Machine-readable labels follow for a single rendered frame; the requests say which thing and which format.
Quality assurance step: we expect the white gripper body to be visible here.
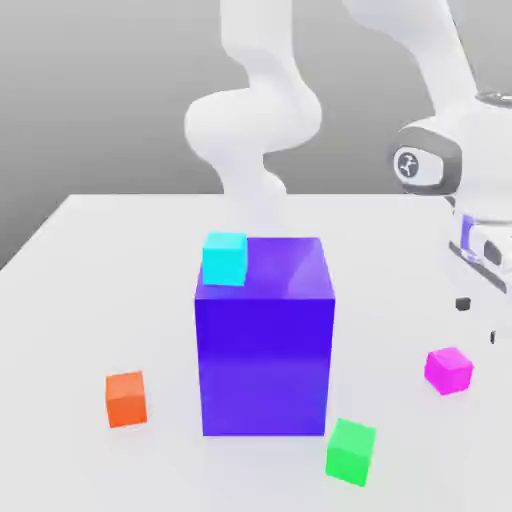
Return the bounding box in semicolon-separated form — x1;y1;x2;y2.
442;239;512;335

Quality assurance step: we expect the small magenta cube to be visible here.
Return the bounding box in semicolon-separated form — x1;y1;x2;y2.
423;346;475;397

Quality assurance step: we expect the small green cube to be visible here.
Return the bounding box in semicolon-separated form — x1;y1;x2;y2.
324;417;378;488

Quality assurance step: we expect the small cyan cube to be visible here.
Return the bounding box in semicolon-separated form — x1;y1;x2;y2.
201;231;249;288

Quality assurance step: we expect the small orange cube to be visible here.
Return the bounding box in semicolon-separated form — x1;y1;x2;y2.
104;370;149;430

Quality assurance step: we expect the large purple box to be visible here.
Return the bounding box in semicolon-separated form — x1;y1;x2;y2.
194;236;336;438

